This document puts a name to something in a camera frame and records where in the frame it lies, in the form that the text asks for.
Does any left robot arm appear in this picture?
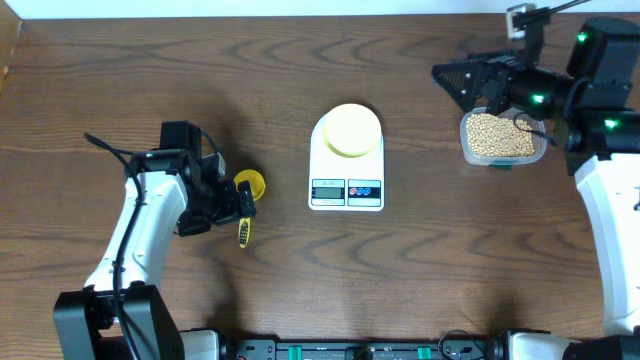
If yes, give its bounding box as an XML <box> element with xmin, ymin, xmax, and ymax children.
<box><xmin>53</xmin><ymin>121</ymin><xmax>256</xmax><ymax>359</ymax></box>

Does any black cable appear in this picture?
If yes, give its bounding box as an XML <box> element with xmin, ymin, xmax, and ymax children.
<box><xmin>512</xmin><ymin>0</ymin><xmax>591</xmax><ymax>147</ymax></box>
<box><xmin>83</xmin><ymin>132</ymin><xmax>146</xmax><ymax>360</ymax></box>

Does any pale yellow bowl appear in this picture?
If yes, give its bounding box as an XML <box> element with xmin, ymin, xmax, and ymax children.
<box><xmin>321</xmin><ymin>103</ymin><xmax>382</xmax><ymax>158</ymax></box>

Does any clear plastic container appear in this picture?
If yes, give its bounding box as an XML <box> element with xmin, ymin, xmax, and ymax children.
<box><xmin>460</xmin><ymin>107</ymin><xmax>547</xmax><ymax>166</ymax></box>

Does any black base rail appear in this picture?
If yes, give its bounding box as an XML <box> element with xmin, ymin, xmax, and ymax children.
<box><xmin>219</xmin><ymin>336</ymin><xmax>506</xmax><ymax>360</ymax></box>

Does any left black cable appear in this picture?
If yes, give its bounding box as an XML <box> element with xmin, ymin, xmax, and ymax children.
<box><xmin>83</xmin><ymin>132</ymin><xmax>146</xmax><ymax>360</ymax></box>

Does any white digital kitchen scale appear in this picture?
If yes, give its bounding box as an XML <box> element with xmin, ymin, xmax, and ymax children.
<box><xmin>308</xmin><ymin>114</ymin><xmax>385</xmax><ymax>212</ymax></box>

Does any yellow measuring scoop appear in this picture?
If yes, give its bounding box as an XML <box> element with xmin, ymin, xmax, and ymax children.
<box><xmin>234</xmin><ymin>169</ymin><xmax>266</xmax><ymax>248</ymax></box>

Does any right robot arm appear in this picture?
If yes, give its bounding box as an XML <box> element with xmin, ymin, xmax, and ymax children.
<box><xmin>431</xmin><ymin>8</ymin><xmax>639</xmax><ymax>359</ymax></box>

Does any right black cable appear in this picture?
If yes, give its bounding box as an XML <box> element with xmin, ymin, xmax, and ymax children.
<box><xmin>512</xmin><ymin>0</ymin><xmax>591</xmax><ymax>147</ymax></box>

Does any pile of soybeans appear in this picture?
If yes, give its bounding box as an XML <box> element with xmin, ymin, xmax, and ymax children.
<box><xmin>465</xmin><ymin>113</ymin><xmax>535</xmax><ymax>157</ymax></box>

